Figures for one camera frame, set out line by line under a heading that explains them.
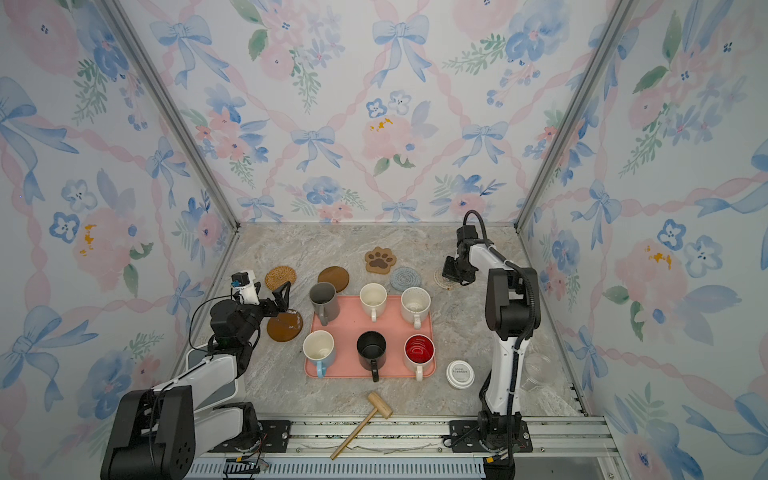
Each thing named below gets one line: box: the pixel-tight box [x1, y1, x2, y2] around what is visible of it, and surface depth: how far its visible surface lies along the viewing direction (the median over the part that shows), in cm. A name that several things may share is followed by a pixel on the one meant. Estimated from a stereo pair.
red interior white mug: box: [403, 334, 435, 382], surface depth 84 cm
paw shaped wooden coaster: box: [364, 246, 397, 275], surface depth 112 cm
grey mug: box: [309, 281, 340, 326], surface depth 90 cm
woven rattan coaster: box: [264, 266, 297, 291], surface depth 106 cm
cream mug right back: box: [400, 286, 431, 330], surface depth 92 cm
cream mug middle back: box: [359, 282, 388, 323], surface depth 92 cm
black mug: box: [356, 331, 387, 383], surface depth 83 cm
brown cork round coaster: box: [318, 266, 349, 293], surface depth 108 cm
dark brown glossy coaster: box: [267, 309, 303, 342], surface depth 94 cm
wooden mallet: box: [330, 392, 393, 460], surface depth 78 cm
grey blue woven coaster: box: [390, 266, 422, 291], surface depth 106 cm
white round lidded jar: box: [446, 360, 475, 389], surface depth 79 cm
